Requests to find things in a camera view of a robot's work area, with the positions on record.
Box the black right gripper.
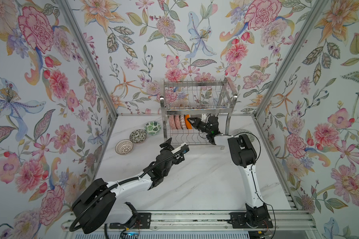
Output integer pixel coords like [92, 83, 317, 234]
[187, 118, 212, 136]

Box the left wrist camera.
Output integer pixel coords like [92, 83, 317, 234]
[172, 144, 189, 155]

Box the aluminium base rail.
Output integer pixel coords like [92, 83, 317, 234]
[61, 210, 317, 232]

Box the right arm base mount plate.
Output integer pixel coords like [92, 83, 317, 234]
[229, 212, 274, 230]

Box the black corrugated left cable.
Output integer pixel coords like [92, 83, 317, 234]
[68, 155, 171, 233]

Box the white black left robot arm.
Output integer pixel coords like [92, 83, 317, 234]
[69, 139, 189, 234]

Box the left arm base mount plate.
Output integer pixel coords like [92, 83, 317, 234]
[108, 213, 152, 229]

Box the dark floral bowl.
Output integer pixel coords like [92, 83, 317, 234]
[168, 115, 177, 130]

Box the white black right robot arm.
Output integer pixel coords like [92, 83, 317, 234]
[186, 116, 274, 229]

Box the white lattice pattern bowl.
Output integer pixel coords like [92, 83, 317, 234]
[115, 139, 134, 155]

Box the green leaf pattern bowl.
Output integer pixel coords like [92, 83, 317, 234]
[144, 121, 162, 135]

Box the blue geometric pattern bowl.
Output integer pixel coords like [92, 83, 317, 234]
[179, 115, 187, 130]

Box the plain white bowl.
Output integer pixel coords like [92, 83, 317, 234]
[184, 115, 192, 129]

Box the dark speckled pattern bowl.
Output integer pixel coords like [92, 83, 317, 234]
[129, 129, 147, 144]

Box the dark patterned bowl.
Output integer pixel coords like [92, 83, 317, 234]
[174, 115, 182, 130]

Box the steel two-tier dish rack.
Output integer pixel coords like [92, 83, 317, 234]
[159, 77, 238, 145]

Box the pale green patterned bowl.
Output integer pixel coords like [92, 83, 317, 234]
[236, 129, 256, 142]

